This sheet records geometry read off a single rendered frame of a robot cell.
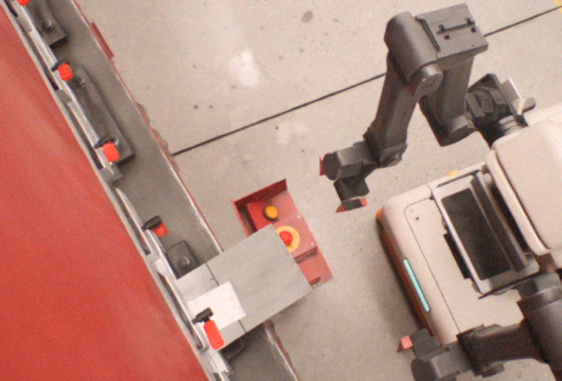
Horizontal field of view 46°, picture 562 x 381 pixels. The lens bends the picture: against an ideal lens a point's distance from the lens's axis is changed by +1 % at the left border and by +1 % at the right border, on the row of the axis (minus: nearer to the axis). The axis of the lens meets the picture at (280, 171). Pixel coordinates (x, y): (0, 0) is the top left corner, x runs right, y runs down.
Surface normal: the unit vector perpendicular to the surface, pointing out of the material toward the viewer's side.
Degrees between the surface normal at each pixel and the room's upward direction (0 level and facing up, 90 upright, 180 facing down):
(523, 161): 43
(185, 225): 0
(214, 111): 0
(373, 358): 0
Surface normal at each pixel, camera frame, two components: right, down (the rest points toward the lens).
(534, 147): -0.66, 0.02
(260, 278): -0.04, -0.31
